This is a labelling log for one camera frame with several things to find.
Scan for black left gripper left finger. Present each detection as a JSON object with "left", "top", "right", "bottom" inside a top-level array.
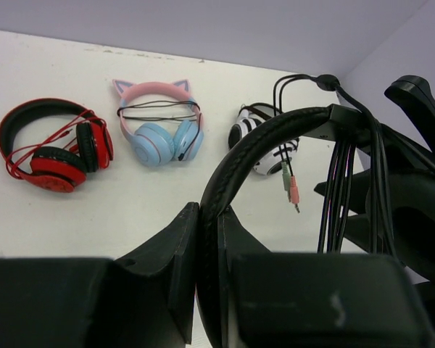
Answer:
[{"left": 0, "top": 202, "right": 199, "bottom": 347}]

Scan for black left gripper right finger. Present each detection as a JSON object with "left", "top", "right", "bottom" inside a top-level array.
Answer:
[{"left": 217, "top": 209, "right": 435, "bottom": 347}]

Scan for thin black headset cable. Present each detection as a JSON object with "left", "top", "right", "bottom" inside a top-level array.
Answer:
[{"left": 273, "top": 73, "right": 403, "bottom": 262}]

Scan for black headset with microphone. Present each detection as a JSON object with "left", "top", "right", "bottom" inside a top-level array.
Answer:
[{"left": 195, "top": 74, "right": 435, "bottom": 348}]

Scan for blue pink cat-ear headphones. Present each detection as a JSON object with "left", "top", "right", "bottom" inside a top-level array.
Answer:
[{"left": 113, "top": 79, "right": 204, "bottom": 167}]

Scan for red black headphones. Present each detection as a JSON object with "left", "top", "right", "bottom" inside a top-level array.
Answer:
[{"left": 0, "top": 98, "right": 114, "bottom": 193}]

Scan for white black striped headphones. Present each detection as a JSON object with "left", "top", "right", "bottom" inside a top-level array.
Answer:
[{"left": 228, "top": 102, "right": 299, "bottom": 175}]

